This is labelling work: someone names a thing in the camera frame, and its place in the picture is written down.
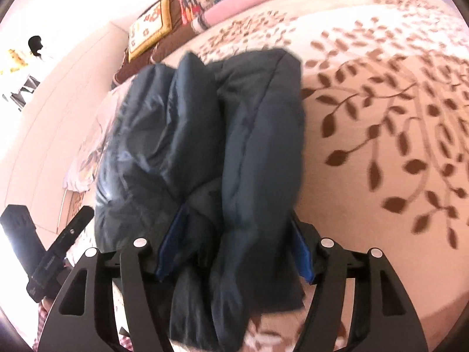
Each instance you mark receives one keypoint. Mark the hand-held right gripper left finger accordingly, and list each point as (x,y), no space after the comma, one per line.
(170,245)

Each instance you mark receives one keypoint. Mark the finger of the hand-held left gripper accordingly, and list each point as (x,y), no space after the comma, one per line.
(81,220)

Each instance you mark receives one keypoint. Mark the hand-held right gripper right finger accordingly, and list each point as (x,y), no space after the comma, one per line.
(306,253)

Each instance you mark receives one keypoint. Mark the dark teal puffer jacket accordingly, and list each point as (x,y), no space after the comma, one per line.
(256,154)

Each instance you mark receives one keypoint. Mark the pale lilac crumpled cloth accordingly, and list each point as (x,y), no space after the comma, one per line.
(84,168)

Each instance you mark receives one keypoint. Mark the cream leaf print blanket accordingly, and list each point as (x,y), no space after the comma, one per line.
(366,117)

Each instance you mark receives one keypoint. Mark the small black object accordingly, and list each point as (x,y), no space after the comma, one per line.
(36,46)

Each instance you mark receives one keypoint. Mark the yellow flower print cushion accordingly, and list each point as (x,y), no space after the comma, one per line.
(148,29)

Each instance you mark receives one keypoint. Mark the brown blanket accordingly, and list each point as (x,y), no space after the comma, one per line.
(176,35)

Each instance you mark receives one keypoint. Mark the pink striped pillow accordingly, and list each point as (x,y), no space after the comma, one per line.
(227,11)

